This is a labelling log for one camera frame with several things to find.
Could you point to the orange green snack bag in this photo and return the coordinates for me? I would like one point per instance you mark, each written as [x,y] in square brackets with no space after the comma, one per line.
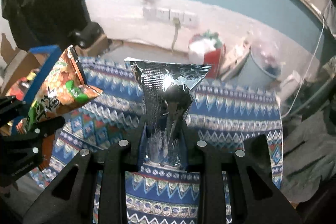
[64,89]

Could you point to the small brown cardboard box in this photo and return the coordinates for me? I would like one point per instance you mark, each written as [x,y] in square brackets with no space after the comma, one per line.
[100,46]

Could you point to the grey round bucket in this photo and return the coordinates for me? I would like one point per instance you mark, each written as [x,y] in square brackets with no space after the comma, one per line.
[259,70]

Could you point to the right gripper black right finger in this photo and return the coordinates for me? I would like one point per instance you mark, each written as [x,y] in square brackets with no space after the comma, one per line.
[254,198]

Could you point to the white wall socket strip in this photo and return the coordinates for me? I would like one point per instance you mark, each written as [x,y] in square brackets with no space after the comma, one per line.
[164,15]

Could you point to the blue cardboard box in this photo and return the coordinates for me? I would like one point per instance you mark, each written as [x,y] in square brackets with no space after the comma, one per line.
[31,69]

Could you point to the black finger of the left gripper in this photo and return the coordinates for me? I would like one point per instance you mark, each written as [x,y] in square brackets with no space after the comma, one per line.
[48,127]

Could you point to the red white plastic bag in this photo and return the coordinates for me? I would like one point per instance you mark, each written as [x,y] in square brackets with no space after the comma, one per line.
[207,48]

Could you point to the blue patterned table cloth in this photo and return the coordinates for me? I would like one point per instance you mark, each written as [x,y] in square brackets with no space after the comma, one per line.
[223,115]

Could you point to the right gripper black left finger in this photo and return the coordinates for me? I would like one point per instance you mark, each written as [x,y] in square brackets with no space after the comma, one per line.
[70,197]

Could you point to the silver foil snack bag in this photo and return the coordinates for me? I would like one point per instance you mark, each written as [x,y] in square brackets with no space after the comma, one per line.
[162,135]

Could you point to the black round speaker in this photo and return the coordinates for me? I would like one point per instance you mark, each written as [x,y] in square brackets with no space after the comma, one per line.
[86,37]

